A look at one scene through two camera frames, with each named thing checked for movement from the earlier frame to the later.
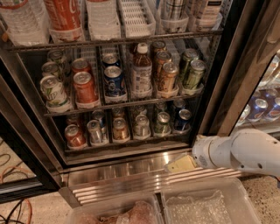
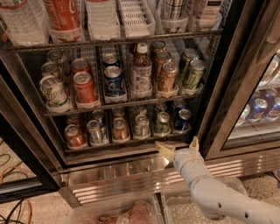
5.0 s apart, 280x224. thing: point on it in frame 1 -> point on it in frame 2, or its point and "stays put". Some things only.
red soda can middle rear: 80,65 stays put
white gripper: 201,153 -> 185,159
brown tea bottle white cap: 142,73 stays put
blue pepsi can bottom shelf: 183,122 stays put
